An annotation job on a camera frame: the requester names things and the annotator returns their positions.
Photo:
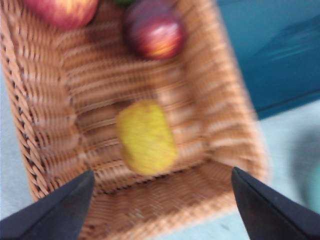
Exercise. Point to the yellow-brown kiwifruit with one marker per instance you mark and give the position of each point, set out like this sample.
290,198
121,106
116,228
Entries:
146,136

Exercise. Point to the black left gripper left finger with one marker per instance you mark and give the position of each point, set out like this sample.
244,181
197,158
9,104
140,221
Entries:
55,212

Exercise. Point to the dark red apple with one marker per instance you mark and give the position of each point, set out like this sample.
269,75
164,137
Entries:
155,32

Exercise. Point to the brown wicker basket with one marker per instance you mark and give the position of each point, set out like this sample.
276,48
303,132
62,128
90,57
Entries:
140,82

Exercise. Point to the green fruit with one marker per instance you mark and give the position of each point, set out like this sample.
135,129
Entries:
123,1

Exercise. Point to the red and yellow apple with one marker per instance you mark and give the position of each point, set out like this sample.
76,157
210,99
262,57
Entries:
62,12

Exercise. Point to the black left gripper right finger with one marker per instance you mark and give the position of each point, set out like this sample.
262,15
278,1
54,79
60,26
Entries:
270,215

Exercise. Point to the black rectangular tray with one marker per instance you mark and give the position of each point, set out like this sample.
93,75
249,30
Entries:
275,50

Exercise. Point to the teal ribbed bowl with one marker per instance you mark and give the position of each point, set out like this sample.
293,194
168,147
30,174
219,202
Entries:
313,185

